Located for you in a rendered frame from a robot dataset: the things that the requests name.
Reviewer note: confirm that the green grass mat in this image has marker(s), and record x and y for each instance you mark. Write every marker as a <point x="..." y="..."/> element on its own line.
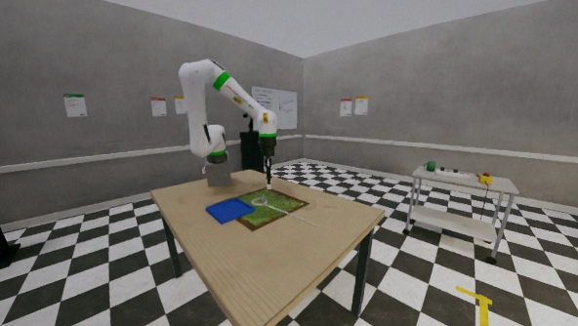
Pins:
<point x="263" y="214"/>

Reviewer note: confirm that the blue tray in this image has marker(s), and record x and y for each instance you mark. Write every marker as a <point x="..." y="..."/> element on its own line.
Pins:
<point x="229" y="210"/>

